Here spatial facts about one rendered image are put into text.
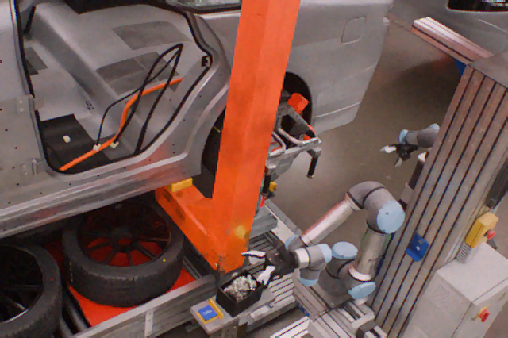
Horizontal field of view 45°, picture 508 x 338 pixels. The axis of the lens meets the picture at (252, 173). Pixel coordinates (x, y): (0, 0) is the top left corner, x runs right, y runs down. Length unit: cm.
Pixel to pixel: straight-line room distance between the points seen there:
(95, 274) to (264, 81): 136
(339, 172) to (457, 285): 253
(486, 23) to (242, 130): 316
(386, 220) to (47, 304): 165
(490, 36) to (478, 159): 319
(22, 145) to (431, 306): 185
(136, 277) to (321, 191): 196
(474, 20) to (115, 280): 356
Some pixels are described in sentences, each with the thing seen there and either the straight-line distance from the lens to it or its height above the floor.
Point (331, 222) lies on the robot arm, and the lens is 255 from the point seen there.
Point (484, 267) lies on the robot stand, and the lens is 272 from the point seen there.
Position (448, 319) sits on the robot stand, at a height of 107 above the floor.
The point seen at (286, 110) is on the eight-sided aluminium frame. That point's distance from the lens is 345.
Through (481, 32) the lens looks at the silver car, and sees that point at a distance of 545.
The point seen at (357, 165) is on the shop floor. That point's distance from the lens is 510.
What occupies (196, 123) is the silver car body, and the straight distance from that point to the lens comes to 325.
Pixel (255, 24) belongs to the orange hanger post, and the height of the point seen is 192.
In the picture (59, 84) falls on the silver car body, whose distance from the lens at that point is 379.
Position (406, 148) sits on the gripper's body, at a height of 98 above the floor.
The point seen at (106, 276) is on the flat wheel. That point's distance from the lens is 324.
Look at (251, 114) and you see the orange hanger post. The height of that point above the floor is 154.
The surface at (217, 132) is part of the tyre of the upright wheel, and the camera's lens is 339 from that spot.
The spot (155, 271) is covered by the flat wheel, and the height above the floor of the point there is 50.
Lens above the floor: 296
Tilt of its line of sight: 39 degrees down
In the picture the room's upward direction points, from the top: 11 degrees clockwise
